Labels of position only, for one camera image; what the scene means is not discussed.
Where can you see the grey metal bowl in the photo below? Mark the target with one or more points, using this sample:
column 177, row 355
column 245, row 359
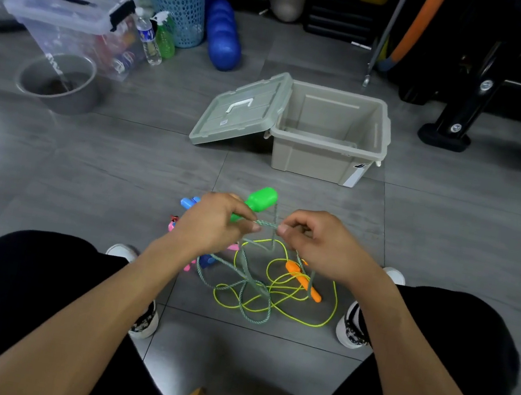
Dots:
column 85, row 104

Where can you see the person's right forearm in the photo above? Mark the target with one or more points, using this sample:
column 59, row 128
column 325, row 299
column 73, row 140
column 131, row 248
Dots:
column 432, row 391

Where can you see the white shoe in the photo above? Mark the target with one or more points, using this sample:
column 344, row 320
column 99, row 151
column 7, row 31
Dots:
column 346, row 335
column 146, row 325

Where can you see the person's leg black trousers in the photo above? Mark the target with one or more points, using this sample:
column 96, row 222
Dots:
column 14, row 282
column 481, row 339

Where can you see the person's right leg black trousers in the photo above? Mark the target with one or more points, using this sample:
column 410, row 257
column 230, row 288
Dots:
column 481, row 339

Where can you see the person's left leg black trousers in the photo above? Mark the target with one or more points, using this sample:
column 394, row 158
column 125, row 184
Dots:
column 14, row 282

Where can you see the green spray bottle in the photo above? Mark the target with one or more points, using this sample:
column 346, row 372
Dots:
column 165, row 45

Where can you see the clear water bottle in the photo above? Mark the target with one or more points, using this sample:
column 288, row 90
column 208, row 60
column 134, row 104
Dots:
column 151, row 52

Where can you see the black dumbbell rack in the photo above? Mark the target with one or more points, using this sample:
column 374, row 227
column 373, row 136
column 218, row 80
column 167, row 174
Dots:
column 455, row 119

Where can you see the person's left hand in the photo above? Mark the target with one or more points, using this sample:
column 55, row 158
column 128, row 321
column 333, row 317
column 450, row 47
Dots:
column 210, row 228

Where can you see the grey plastic storage box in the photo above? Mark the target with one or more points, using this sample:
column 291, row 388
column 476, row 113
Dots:
column 311, row 166

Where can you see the white right shoe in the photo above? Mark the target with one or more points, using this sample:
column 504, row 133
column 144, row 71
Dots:
column 346, row 335

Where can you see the person's left forearm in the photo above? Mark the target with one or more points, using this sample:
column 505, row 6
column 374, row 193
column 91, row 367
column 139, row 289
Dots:
column 75, row 333

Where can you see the white left shoe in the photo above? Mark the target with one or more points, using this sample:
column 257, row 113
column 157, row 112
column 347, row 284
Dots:
column 146, row 325

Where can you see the light blue mesh basket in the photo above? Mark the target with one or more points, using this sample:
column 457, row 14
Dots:
column 173, row 1

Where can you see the clear plastic lidded bin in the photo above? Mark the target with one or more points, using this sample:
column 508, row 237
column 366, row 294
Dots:
column 53, row 20

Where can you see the person's right hand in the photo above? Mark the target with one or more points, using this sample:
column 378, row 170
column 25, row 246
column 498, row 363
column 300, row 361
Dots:
column 331, row 250

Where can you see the grey-green box lid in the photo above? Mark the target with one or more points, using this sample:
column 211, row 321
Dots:
column 237, row 118

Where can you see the orange and green foam stick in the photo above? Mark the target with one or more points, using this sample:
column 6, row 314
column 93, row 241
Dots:
column 417, row 26

